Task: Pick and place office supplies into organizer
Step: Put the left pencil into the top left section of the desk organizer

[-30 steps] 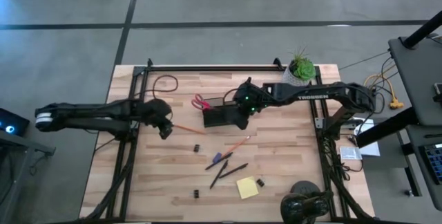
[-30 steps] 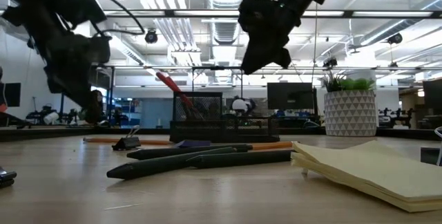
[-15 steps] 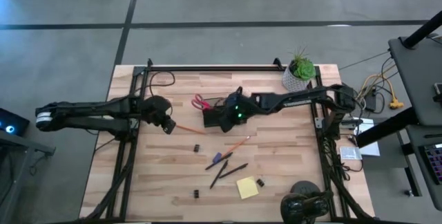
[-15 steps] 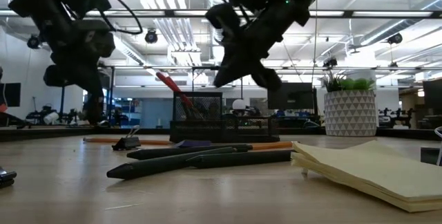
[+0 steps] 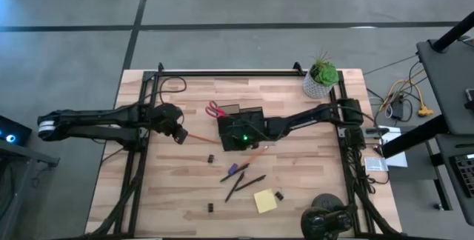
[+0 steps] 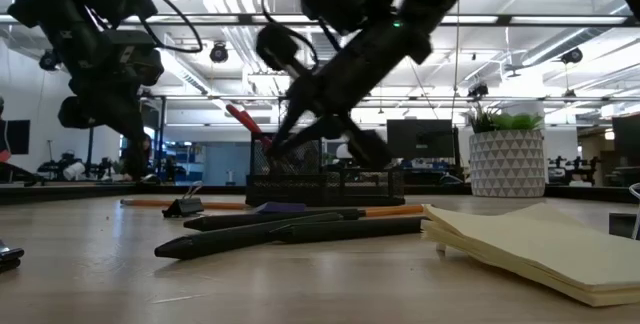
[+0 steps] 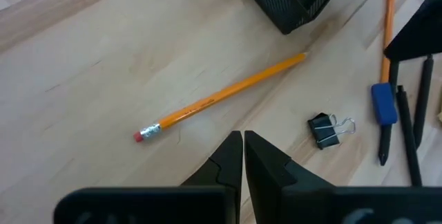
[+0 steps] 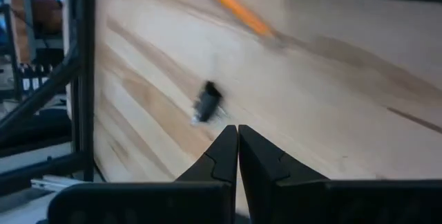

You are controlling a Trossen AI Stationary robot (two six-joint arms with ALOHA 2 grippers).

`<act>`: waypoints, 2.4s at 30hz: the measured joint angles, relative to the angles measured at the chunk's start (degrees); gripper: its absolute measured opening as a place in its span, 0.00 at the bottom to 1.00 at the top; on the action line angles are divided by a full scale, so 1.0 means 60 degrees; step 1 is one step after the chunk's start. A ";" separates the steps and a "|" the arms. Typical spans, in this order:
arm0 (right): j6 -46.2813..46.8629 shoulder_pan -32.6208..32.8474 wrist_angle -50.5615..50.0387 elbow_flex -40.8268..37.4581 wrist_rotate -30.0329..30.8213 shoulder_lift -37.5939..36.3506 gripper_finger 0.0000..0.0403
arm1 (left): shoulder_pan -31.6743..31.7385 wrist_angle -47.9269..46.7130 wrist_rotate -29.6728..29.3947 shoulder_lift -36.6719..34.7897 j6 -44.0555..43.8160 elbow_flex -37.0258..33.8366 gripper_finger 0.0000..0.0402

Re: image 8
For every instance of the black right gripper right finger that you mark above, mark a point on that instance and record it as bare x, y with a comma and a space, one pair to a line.
273, 196

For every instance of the black aluminium table frame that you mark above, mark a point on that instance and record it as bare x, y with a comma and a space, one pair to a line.
86, 79

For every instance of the orange pencil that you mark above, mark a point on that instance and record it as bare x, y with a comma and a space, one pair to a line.
235, 6

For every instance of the black binder clip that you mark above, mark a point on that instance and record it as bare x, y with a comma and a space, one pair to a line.
207, 103

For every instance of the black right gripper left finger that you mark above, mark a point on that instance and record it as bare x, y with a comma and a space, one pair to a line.
207, 200

